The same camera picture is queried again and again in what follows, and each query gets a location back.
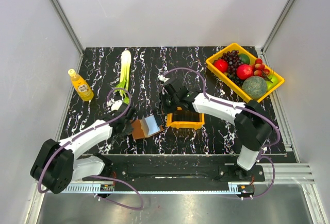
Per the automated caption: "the small orange plastic bin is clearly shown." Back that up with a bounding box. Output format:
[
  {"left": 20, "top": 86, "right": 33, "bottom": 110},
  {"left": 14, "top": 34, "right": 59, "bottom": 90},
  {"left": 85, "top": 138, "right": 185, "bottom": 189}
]
[{"left": 167, "top": 107, "right": 205, "bottom": 130}]

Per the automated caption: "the brown leather card holder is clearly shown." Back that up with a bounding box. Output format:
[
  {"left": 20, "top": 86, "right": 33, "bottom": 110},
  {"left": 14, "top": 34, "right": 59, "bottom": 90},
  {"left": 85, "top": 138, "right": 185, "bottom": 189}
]
[{"left": 131, "top": 114, "right": 163, "bottom": 140}]

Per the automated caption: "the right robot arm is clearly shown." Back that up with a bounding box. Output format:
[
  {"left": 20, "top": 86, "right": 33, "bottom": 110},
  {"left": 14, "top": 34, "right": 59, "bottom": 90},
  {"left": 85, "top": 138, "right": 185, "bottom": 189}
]
[{"left": 159, "top": 76, "right": 273, "bottom": 181}]

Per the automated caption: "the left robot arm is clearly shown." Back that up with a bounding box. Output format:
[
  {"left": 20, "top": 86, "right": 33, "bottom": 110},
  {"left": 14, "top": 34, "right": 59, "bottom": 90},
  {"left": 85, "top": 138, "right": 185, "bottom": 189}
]
[{"left": 30, "top": 104, "right": 136, "bottom": 194}]

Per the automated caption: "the black credit card in bin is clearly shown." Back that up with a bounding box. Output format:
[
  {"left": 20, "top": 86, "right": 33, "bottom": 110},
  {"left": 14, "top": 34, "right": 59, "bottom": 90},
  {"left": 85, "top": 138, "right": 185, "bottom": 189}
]
[{"left": 172, "top": 110, "right": 200, "bottom": 123}]

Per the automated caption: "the red apple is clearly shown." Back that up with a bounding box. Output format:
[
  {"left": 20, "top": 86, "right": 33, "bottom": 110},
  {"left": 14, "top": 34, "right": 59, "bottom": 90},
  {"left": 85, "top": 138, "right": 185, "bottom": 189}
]
[{"left": 213, "top": 59, "right": 228, "bottom": 73}]

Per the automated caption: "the dark purple grape bunch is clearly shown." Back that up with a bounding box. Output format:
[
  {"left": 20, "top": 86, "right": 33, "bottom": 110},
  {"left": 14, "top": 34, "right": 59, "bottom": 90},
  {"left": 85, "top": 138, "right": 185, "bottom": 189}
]
[{"left": 220, "top": 50, "right": 244, "bottom": 87}]

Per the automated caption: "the red pomegranate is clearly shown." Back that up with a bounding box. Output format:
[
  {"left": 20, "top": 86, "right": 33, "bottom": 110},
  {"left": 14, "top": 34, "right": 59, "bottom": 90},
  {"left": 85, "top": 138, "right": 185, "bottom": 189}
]
[{"left": 236, "top": 64, "right": 254, "bottom": 80}]

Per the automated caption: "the dark green avocado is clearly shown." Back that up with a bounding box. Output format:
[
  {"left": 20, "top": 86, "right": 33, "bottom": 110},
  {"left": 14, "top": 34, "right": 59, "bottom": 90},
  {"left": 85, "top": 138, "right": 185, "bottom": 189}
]
[{"left": 238, "top": 54, "right": 250, "bottom": 65}]

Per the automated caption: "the green netted melon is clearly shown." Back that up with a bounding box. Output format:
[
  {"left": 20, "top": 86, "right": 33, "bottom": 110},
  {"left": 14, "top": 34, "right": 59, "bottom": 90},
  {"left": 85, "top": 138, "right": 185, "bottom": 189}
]
[{"left": 242, "top": 76, "right": 267, "bottom": 100}]

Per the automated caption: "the red lychee cluster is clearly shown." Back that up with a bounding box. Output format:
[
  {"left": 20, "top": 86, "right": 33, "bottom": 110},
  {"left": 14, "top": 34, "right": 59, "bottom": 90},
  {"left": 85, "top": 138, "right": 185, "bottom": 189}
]
[{"left": 252, "top": 58, "right": 270, "bottom": 77}]

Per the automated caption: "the yellow juice bottle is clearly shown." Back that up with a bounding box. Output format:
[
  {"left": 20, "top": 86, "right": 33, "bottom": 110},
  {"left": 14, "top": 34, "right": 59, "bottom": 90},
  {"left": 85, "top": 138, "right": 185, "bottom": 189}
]
[{"left": 68, "top": 69, "right": 94, "bottom": 101}]

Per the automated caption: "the green apple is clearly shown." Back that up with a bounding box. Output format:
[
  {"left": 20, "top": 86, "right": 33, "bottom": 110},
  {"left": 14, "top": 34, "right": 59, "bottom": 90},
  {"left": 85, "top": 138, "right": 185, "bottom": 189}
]
[{"left": 266, "top": 75, "right": 279, "bottom": 92}]

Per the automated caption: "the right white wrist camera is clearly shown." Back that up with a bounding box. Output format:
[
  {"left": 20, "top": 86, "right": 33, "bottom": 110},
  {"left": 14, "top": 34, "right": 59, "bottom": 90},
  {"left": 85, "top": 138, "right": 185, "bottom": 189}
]
[{"left": 158, "top": 75, "right": 169, "bottom": 83}]

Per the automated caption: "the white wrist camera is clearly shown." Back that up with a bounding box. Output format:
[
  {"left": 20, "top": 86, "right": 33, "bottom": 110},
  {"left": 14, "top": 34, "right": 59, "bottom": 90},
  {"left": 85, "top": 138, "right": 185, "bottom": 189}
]
[
  {"left": 158, "top": 75, "right": 169, "bottom": 83},
  {"left": 107, "top": 99, "right": 123, "bottom": 111}
]

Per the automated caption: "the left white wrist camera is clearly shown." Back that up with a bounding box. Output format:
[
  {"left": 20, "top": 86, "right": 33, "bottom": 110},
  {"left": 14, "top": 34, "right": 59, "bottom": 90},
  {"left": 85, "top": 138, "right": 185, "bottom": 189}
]
[{"left": 107, "top": 99, "right": 123, "bottom": 111}]

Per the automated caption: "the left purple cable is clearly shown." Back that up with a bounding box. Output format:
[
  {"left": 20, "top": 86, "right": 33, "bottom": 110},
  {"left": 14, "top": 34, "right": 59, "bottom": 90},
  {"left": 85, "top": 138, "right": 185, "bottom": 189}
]
[{"left": 37, "top": 88, "right": 144, "bottom": 211}]

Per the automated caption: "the purple cable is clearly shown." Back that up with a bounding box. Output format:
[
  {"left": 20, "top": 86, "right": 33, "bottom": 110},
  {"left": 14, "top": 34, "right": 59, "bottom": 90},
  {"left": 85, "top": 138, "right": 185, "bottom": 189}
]
[
  {"left": 159, "top": 67, "right": 282, "bottom": 200},
  {"left": 37, "top": 88, "right": 144, "bottom": 211}
]

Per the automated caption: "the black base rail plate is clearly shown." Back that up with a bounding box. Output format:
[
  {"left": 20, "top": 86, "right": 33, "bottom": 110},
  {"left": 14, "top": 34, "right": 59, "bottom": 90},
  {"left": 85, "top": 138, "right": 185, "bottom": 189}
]
[{"left": 104, "top": 154, "right": 265, "bottom": 182}]

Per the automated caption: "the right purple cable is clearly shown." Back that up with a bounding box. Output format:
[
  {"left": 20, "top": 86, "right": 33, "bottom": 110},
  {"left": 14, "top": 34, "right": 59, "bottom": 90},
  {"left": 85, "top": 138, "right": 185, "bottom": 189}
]
[{"left": 159, "top": 67, "right": 282, "bottom": 200}]

